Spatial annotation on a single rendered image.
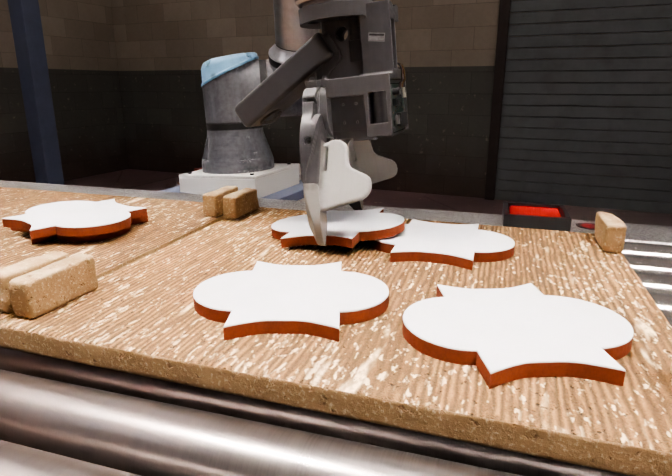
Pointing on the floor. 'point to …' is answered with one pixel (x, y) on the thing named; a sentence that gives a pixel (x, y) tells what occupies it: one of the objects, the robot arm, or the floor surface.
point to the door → (621, 59)
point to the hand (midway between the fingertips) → (335, 224)
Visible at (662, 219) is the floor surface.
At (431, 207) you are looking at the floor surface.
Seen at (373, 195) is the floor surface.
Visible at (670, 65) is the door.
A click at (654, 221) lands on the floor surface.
